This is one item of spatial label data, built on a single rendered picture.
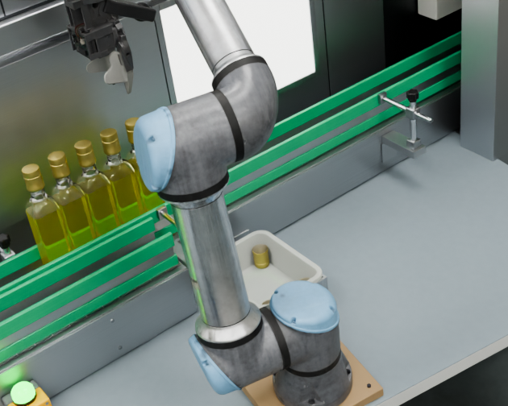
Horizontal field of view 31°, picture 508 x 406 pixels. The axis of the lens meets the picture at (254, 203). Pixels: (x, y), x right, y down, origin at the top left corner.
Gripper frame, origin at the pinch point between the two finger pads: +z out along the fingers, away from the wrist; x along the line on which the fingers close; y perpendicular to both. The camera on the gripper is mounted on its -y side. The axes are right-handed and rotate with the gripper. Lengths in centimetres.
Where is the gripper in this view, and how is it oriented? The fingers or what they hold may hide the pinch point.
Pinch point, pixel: (123, 81)
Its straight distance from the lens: 185.2
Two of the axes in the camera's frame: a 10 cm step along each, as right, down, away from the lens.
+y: -7.8, 4.4, -4.4
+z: 1.2, 8.1, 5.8
